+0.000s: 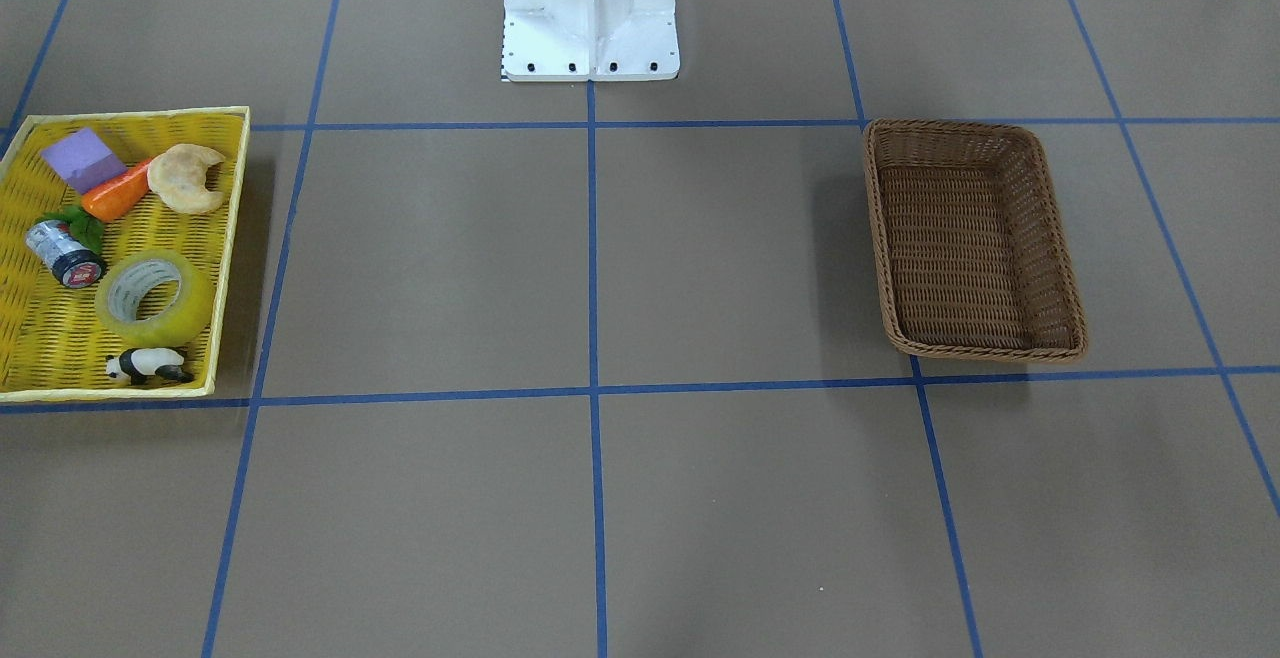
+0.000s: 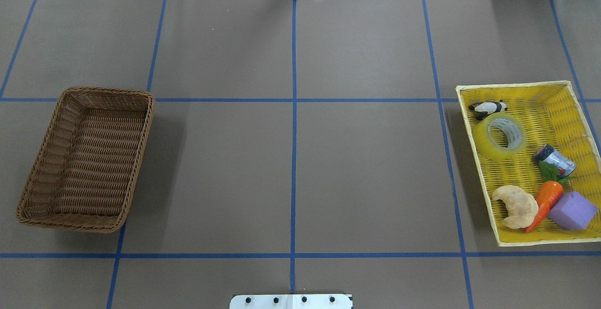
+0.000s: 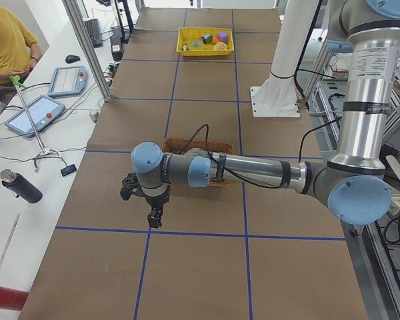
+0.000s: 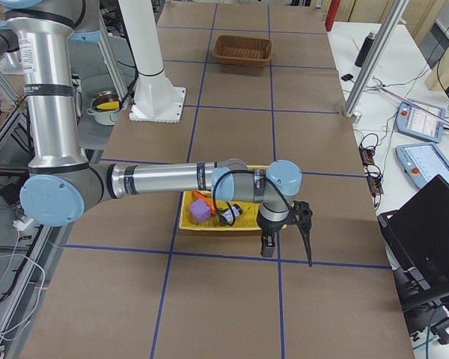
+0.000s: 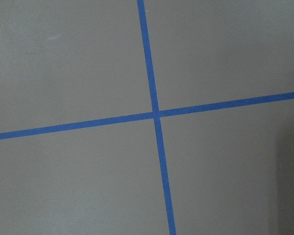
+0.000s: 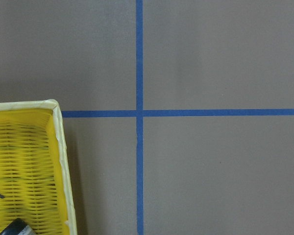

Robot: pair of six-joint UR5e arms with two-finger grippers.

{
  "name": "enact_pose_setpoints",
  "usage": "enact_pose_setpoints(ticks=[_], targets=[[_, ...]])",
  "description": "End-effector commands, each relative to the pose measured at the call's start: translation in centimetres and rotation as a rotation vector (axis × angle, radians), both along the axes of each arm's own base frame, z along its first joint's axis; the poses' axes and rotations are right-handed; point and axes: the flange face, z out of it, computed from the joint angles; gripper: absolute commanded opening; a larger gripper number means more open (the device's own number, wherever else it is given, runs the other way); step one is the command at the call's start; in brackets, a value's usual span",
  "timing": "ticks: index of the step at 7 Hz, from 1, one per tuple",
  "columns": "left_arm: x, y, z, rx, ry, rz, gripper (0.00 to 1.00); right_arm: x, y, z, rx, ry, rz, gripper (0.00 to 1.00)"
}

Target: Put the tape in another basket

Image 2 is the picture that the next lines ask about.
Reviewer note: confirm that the brown wicker basket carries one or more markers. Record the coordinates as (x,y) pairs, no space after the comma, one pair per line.
(86,171)

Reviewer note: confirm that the panda toy figurine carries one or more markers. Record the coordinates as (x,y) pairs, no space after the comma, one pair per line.
(484,109)

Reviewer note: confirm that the small dark jar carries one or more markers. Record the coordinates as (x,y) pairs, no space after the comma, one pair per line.
(553,157)

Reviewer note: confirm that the yellow woven basket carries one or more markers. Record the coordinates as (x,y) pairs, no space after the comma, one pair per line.
(549,113)

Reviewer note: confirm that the toy carrot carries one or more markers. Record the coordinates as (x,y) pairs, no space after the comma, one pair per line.
(549,193)

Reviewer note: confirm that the toy croissant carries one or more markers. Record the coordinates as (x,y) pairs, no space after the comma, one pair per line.
(521,206)

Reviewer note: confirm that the purple foam block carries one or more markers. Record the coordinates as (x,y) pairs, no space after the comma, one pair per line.
(573,211)

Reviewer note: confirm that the yellow clear tape roll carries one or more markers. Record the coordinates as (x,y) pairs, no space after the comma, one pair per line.
(500,136)

